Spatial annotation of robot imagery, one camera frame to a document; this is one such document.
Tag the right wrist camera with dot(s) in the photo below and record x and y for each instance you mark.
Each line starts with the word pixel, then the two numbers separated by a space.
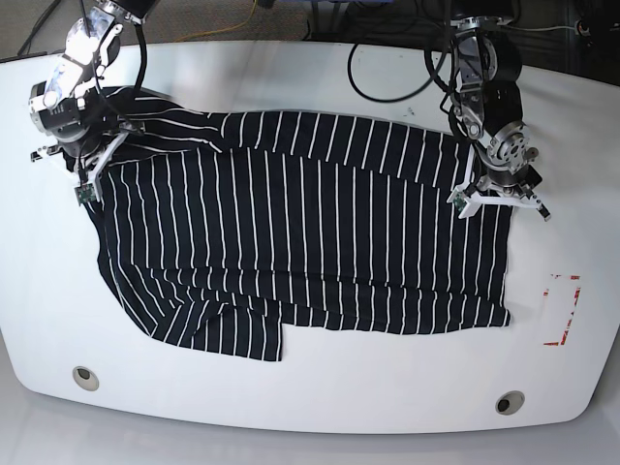
pixel 87 193

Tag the red tape rectangle marking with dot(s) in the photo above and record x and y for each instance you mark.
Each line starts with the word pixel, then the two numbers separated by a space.
pixel 560 299

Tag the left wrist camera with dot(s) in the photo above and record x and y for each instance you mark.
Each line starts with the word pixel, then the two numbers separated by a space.
pixel 464 205

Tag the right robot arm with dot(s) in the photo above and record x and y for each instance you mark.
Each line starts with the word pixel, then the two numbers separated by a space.
pixel 71 105

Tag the table cable grommet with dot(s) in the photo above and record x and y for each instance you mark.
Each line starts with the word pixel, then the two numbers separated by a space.
pixel 85 378
pixel 510 403

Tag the right table cable grommet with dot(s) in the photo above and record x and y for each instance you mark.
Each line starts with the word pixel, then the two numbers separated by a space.
pixel 510 403

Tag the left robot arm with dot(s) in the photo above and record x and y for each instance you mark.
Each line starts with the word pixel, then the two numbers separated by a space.
pixel 478 72

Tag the black white striped t-shirt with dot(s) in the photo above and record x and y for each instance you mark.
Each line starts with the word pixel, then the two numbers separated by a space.
pixel 217 229

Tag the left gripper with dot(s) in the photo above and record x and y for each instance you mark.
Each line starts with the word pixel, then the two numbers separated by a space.
pixel 502 188

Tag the left table cable grommet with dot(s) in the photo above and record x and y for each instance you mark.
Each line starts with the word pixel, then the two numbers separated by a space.
pixel 85 378

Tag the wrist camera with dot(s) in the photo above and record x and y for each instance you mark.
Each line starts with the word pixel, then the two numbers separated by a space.
pixel 87 193
pixel 464 205

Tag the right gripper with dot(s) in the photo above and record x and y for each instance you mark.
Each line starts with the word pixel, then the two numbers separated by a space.
pixel 90 149

